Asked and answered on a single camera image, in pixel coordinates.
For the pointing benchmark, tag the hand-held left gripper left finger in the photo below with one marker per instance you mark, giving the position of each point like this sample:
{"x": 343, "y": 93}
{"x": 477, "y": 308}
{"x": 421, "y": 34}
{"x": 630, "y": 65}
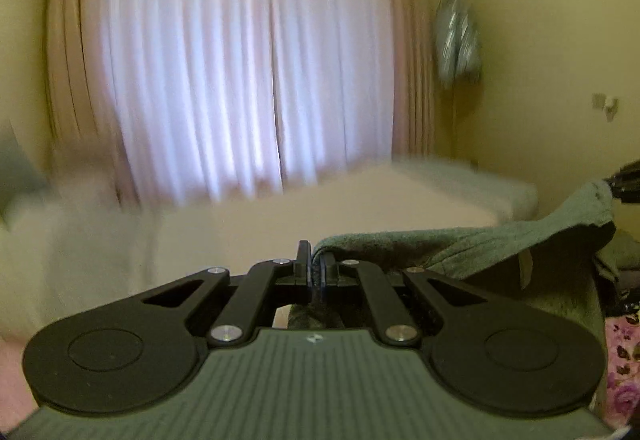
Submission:
{"x": 303, "y": 265}

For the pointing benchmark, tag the pink drape curtain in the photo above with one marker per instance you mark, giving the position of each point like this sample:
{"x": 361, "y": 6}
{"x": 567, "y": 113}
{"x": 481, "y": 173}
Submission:
{"x": 67, "y": 45}
{"x": 412, "y": 70}

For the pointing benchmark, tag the wall socket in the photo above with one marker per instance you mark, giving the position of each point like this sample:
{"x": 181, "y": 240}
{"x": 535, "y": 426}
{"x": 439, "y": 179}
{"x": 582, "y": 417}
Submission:
{"x": 606, "y": 106}

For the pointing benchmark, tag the shiny grey plastic bag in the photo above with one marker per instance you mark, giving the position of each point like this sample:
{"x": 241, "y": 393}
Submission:
{"x": 457, "y": 40}

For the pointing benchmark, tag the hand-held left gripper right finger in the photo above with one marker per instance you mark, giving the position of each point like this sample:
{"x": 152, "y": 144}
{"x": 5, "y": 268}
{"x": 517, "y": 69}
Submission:
{"x": 327, "y": 272}

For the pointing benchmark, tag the cream duvet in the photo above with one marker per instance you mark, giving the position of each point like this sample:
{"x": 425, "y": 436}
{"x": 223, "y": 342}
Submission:
{"x": 350, "y": 205}

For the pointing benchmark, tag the pink floral blanket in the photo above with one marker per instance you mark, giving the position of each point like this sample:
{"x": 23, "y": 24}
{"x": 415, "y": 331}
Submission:
{"x": 624, "y": 370}

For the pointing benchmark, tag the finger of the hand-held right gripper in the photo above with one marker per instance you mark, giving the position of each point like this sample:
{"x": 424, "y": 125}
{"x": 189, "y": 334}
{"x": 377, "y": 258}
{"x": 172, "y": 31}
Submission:
{"x": 625, "y": 180}

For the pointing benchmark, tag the white sheer curtain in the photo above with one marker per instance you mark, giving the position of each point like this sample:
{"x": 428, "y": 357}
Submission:
{"x": 240, "y": 60}

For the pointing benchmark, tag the grey-green knitted garment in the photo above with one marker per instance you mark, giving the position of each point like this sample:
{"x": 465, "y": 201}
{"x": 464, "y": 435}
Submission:
{"x": 450, "y": 250}

